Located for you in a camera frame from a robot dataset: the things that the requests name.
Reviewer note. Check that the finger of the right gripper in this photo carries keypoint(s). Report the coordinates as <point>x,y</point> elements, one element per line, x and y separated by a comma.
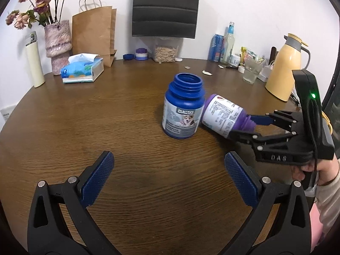
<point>286,120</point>
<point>260,142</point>

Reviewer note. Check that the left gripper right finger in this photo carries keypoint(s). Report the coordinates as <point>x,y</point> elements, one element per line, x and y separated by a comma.
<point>290,232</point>

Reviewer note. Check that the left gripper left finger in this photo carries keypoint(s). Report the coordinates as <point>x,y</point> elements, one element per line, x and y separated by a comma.
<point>59,221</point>

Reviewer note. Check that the purple supplement bottle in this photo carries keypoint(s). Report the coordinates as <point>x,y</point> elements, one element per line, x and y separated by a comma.
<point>221,116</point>

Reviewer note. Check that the blue supplement bottle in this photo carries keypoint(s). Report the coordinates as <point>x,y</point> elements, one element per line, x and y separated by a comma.
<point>183,106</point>

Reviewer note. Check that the right forearm sleeve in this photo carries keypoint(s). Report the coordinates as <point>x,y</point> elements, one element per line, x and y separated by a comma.
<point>327,202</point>

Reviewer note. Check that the right hand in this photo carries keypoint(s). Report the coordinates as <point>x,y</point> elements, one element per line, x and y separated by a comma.
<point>327,169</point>

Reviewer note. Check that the yellow thermal jug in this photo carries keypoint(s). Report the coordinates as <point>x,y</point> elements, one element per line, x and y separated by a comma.
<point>281,82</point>

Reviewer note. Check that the drinking glass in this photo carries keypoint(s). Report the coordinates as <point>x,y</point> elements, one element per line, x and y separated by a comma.
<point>252,69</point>

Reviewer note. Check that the snack packets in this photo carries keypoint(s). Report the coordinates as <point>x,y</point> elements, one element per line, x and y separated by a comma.
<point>246,54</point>

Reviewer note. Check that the clear glass bottle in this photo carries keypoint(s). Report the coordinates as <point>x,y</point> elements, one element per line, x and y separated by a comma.
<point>229,41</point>

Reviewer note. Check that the blue drink can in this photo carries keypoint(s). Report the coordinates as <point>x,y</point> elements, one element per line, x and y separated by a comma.
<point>215,48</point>

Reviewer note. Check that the clear container with grains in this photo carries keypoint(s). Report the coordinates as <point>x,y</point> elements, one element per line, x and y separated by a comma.
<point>165,49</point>

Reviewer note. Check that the purple white small jar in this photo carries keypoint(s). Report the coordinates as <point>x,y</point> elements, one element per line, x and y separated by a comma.
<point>141,54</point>

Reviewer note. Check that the blue bottle cap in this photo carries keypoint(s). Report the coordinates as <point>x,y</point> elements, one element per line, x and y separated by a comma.
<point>128,57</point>

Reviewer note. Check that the black paper bag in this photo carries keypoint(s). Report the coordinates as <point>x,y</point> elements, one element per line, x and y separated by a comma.
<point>165,18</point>

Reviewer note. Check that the blue tissue box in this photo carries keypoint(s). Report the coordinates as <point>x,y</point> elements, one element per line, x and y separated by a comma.
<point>82,68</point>

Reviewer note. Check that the cream thermos bottle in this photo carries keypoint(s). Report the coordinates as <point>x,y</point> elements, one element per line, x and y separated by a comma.
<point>34,61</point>

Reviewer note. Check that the pink textured vase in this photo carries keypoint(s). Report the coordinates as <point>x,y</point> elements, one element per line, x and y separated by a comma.
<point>58,44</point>

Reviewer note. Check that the brown paper bag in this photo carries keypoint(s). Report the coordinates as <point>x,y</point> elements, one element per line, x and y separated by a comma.
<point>93,30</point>

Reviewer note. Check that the dried pink flowers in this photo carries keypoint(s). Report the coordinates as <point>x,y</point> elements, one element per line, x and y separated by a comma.
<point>42,12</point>

